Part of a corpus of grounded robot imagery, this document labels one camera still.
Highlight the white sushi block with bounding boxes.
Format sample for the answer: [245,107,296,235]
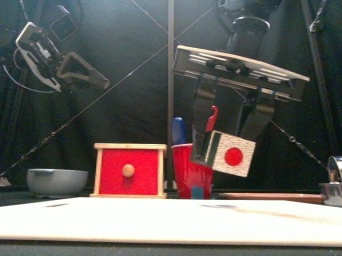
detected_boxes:
[202,129,258,178]

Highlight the brown wooden plate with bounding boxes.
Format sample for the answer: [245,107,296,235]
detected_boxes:
[218,192,326,205]

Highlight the white cutting board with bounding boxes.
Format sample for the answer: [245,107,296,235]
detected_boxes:
[0,196,342,248]

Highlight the red plastic cup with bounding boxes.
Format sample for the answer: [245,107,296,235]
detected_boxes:
[170,143,217,200]

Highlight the silver metal pot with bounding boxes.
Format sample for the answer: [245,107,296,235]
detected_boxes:
[318,155,342,207]

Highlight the grey bowl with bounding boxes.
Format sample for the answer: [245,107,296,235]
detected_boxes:
[26,168,90,198]

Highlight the red utensil handle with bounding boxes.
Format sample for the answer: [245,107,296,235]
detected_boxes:
[205,105,221,133]

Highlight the vertical metal frame pole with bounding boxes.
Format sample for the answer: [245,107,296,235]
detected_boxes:
[166,0,177,192]

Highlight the white curved cable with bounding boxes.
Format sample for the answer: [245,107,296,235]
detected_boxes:
[2,49,57,95]

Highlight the blue utensil handle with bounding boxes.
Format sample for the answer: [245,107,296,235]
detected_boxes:
[171,116,189,146]

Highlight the slanted black frame pole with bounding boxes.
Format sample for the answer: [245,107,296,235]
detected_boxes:
[300,0,341,158]

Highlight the red drawer box, wooden frame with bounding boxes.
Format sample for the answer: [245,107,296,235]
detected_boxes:
[90,142,169,200]

